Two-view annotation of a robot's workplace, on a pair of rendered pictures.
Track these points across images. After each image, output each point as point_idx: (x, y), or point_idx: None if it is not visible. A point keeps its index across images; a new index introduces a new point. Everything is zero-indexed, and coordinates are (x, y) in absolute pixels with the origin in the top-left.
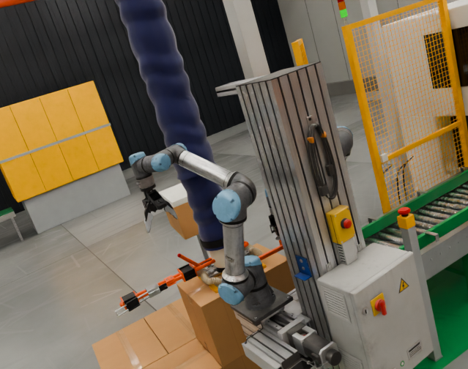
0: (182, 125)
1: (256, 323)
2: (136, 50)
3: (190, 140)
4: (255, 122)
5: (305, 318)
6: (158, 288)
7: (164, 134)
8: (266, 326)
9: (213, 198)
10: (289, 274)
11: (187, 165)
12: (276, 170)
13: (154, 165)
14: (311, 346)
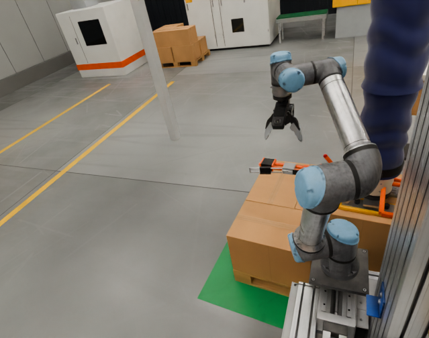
0: (393, 21)
1: (309, 284)
2: None
3: (393, 46)
4: (427, 101)
5: (364, 322)
6: (292, 170)
7: (370, 23)
8: (320, 292)
9: (386, 126)
10: None
11: (324, 97)
12: (411, 192)
13: (280, 80)
14: None
